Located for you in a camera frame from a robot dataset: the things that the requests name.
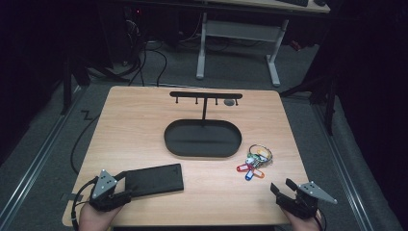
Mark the key ring with coloured tags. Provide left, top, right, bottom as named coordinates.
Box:
left=236, top=143, right=274, bottom=182

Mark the black computer tower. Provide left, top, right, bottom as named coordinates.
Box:
left=105, top=4, right=148, bottom=67

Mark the black keyboard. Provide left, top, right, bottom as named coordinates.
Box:
left=276, top=0, right=310, bottom=8

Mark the grey tape strip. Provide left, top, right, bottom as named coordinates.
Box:
left=60, top=192, right=85, bottom=203

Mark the black looped cable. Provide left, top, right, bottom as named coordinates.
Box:
left=127, top=39, right=169, bottom=88

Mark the black metal stand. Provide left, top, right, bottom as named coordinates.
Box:
left=60, top=52, right=94, bottom=116
left=279, top=71, right=339, bottom=137

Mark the black wallet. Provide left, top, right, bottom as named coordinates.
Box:
left=124, top=163, right=185, bottom=199

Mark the person's left hand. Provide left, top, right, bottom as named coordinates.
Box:
left=78, top=202, right=123, bottom=231

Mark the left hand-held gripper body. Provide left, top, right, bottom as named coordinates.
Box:
left=89, top=168, right=133, bottom=213

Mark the left hand-held gripper cable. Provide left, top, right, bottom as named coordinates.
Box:
left=70, top=177, right=99, bottom=231

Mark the hand-held gripper cable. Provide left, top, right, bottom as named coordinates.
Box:
left=316, top=208, right=328, bottom=231
left=70, top=177, right=99, bottom=231

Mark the right hand-held gripper cable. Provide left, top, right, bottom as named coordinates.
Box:
left=316, top=208, right=328, bottom=231

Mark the black key rack with tray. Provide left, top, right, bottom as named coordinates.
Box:
left=164, top=90, right=243, bottom=159

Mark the person's right hand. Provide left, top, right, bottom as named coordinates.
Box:
left=281, top=206, right=323, bottom=231

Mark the desk with white legs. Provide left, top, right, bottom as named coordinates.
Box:
left=195, top=0, right=331, bottom=89

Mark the black floor cable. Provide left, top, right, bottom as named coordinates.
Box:
left=69, top=114, right=101, bottom=176

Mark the small red object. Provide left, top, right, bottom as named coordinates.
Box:
left=289, top=39, right=303, bottom=53

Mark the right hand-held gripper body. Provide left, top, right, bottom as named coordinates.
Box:
left=274, top=181, right=339, bottom=220

